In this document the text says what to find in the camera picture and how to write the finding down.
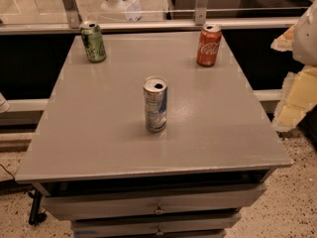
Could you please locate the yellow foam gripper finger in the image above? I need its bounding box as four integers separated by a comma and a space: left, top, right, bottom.
272, 65, 317, 132

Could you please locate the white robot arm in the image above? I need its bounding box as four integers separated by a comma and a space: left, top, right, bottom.
270, 1, 317, 132

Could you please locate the red coca-cola can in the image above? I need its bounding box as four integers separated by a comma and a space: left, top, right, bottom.
196, 24, 222, 66

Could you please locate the silver blue redbull can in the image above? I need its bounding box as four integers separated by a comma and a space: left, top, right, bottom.
143, 75, 167, 132

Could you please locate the green soda can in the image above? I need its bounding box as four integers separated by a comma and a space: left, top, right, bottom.
80, 21, 106, 62

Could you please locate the lower grey drawer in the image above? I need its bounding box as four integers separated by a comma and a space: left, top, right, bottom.
71, 213, 241, 238

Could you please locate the grey drawer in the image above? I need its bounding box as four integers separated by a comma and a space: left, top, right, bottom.
42, 183, 266, 220
71, 213, 241, 238

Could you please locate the grey drawer cabinet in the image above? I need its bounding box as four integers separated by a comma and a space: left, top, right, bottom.
16, 32, 291, 238

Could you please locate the upper grey drawer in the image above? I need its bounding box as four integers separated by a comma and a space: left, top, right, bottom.
42, 183, 266, 220

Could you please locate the black clamp foot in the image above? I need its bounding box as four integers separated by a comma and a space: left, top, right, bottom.
28, 190, 47, 225

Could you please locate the white pedestal base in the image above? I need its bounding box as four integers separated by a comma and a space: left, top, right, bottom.
100, 0, 141, 22

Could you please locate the metal glass railing frame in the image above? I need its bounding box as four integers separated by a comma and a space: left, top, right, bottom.
0, 0, 316, 35

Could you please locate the black cable on floor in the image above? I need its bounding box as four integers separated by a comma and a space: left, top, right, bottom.
0, 163, 34, 196

